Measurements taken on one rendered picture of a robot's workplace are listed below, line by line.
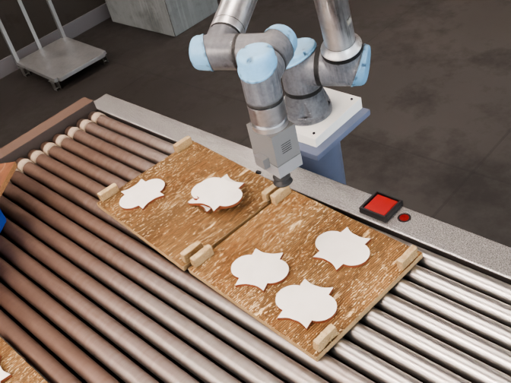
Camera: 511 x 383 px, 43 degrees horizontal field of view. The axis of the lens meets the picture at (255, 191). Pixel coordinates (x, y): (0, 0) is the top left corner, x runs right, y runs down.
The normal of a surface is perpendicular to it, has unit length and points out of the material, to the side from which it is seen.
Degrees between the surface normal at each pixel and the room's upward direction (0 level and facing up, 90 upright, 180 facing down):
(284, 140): 90
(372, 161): 0
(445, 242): 0
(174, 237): 0
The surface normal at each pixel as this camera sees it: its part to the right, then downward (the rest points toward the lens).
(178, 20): 0.72, 0.31
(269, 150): -0.77, 0.51
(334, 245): -0.20, -0.76
